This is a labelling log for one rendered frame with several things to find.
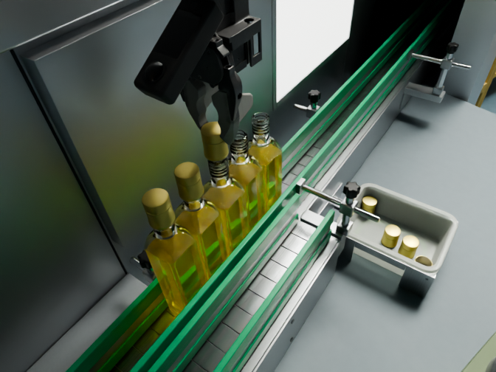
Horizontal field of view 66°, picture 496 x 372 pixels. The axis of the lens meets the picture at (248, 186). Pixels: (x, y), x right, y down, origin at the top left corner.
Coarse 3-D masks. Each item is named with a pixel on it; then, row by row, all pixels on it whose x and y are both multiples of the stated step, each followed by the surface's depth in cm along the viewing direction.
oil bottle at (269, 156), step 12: (252, 144) 65; (276, 144) 66; (264, 156) 64; (276, 156) 67; (264, 168) 65; (276, 168) 69; (264, 180) 67; (276, 180) 71; (264, 192) 70; (276, 192) 73; (264, 204) 72
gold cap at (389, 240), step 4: (392, 224) 86; (388, 228) 86; (392, 228) 86; (396, 228) 86; (384, 232) 86; (388, 232) 85; (392, 232) 85; (396, 232) 85; (400, 232) 85; (384, 236) 86; (388, 236) 85; (392, 236) 84; (396, 236) 84; (384, 240) 87; (388, 240) 86; (392, 240) 85; (396, 240) 85; (384, 244) 87; (388, 244) 86; (392, 244) 86; (396, 244) 87
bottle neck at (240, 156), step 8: (240, 136) 60; (232, 144) 59; (240, 144) 59; (248, 144) 60; (232, 152) 60; (240, 152) 60; (248, 152) 61; (232, 160) 62; (240, 160) 61; (248, 160) 62
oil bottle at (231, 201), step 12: (204, 192) 59; (216, 192) 58; (228, 192) 58; (240, 192) 60; (216, 204) 59; (228, 204) 58; (240, 204) 61; (228, 216) 60; (240, 216) 63; (228, 228) 62; (240, 228) 65; (228, 240) 64; (240, 240) 67; (228, 252) 66
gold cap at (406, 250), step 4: (404, 236) 84; (408, 236) 84; (412, 236) 84; (404, 240) 83; (408, 240) 83; (412, 240) 83; (416, 240) 83; (404, 244) 83; (408, 244) 82; (412, 244) 82; (416, 244) 82; (400, 248) 85; (404, 248) 83; (408, 248) 82; (412, 248) 82; (416, 248) 82; (400, 252) 85; (404, 252) 84; (408, 252) 83; (412, 252) 83; (408, 256) 84; (412, 256) 84
